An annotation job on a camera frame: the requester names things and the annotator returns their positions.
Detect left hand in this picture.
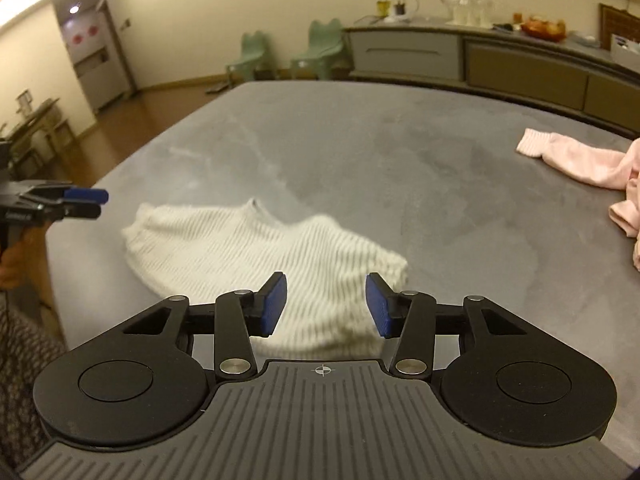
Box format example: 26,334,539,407
0,228,48,290

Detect green plastic chair right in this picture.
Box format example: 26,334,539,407
290,18,345,80

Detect grey storage basket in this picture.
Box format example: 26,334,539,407
611,34,640,73

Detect pink fleece garment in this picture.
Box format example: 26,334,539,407
515,128,639,270

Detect green plastic chair left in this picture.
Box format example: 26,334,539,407
226,30,278,87

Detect power strip with cables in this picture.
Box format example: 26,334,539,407
374,0,420,24

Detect clear glass bottles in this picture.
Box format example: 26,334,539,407
448,0,494,29

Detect long sideboard cabinet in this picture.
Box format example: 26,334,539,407
345,23,639,139

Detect white ribbed knit sweater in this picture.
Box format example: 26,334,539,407
122,198,409,360

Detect green plastic chair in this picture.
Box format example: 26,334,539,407
290,18,345,80
226,30,278,87

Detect red fruit bowl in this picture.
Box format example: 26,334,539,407
521,16,566,42

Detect wooden side table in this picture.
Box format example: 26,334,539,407
2,90,77,178

